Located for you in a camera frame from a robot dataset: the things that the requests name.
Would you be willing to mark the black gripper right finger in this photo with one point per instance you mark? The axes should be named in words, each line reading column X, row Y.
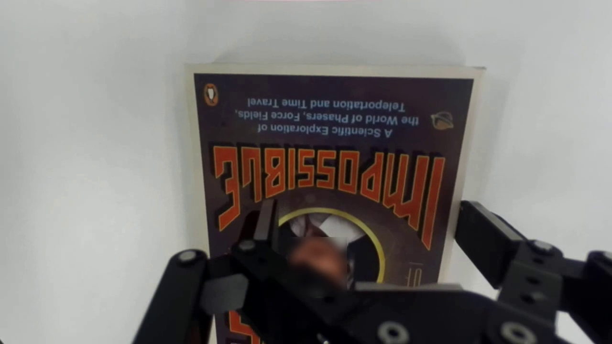
column 542, row 288

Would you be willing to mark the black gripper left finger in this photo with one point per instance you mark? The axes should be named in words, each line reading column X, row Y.
column 274, row 299

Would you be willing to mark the dark book with red writing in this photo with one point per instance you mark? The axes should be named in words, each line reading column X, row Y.
column 332, row 127

